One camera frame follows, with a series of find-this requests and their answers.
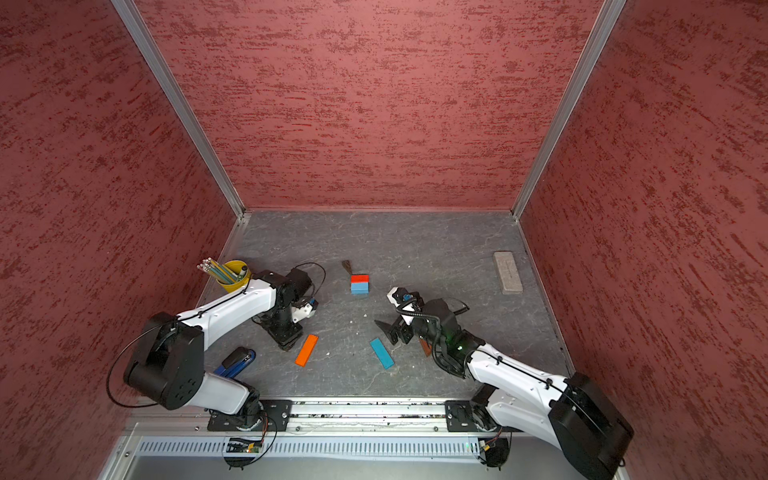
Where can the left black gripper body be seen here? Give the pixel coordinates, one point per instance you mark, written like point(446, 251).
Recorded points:
point(281, 327)

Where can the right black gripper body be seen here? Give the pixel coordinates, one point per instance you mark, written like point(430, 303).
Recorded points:
point(419, 327)

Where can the light blue rectangular block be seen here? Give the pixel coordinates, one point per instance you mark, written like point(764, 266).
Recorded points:
point(359, 288)

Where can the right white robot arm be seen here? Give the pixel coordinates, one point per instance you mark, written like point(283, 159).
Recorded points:
point(571, 413)

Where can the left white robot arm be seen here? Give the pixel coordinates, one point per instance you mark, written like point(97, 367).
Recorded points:
point(166, 363)

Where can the reddish brown wedge block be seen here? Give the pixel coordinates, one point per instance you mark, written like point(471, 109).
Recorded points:
point(425, 347)

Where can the teal flat block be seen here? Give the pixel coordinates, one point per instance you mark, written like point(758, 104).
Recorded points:
point(382, 354)

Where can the orange flat block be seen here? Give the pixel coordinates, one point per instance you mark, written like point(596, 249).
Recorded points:
point(306, 350)

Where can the blue stapler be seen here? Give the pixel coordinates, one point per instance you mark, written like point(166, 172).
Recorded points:
point(235, 363)

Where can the yellow pencil cup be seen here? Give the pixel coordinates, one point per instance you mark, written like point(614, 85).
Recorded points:
point(240, 267)

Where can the bundle of pencils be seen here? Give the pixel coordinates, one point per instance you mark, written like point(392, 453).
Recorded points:
point(219, 272)

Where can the grey rectangular eraser block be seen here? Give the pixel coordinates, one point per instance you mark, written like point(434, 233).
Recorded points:
point(508, 273)

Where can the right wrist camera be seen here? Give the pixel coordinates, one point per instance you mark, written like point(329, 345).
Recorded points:
point(406, 303)

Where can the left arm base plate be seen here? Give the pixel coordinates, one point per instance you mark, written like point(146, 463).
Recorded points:
point(255, 416)

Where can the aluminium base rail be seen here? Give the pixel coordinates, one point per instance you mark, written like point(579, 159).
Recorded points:
point(316, 416)

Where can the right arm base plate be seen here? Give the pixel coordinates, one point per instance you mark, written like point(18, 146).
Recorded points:
point(468, 416)

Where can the white slotted cable duct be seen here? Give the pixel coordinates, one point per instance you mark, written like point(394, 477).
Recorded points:
point(440, 449)

